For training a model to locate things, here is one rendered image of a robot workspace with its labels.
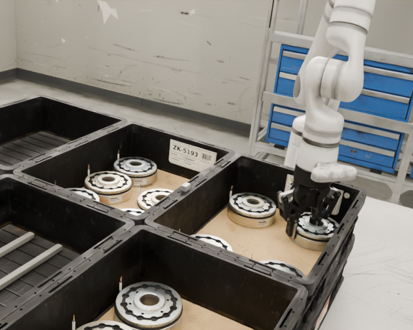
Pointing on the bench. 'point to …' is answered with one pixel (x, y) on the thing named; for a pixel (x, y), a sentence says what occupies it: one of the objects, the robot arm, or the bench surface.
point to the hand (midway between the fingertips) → (302, 228)
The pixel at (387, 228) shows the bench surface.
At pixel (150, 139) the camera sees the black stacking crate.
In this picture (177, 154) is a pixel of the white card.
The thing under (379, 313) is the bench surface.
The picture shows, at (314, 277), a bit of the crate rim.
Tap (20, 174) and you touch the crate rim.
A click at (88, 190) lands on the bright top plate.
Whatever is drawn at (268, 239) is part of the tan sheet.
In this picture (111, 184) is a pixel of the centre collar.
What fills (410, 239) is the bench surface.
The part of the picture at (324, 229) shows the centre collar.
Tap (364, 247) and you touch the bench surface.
